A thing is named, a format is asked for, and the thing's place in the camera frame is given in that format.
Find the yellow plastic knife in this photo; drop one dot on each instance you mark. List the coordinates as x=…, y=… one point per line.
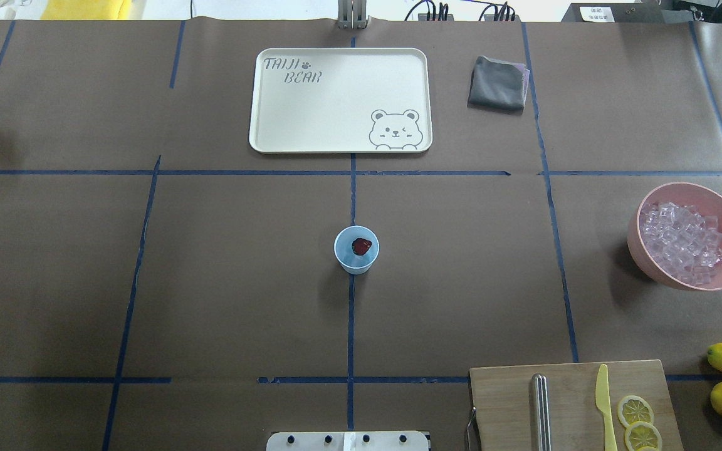
x=603, y=403

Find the steel muddler with black tip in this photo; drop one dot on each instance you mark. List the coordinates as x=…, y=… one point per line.
x=542, y=431

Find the pile of clear ice cubes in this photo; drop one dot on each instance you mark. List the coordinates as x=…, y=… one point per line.
x=683, y=242

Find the pink bowl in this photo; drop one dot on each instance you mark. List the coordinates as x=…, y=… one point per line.
x=707, y=200

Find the yellow cloth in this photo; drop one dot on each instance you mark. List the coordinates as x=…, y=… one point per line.
x=87, y=10

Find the aluminium frame post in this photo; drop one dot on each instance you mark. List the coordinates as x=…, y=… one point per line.
x=352, y=14

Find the light blue plastic cup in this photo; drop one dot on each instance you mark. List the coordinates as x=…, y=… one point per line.
x=342, y=249

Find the red strawberry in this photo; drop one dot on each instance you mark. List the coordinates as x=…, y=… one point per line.
x=361, y=246

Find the cream bear serving tray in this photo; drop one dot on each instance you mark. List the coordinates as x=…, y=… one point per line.
x=331, y=100

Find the grey folded cloth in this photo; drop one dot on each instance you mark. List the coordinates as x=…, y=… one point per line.
x=498, y=84

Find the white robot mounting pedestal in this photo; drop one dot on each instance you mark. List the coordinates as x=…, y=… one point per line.
x=350, y=440

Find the wooden cutting board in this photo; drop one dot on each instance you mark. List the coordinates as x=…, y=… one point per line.
x=502, y=396

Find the black box with label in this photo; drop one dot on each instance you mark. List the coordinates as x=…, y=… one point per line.
x=601, y=12

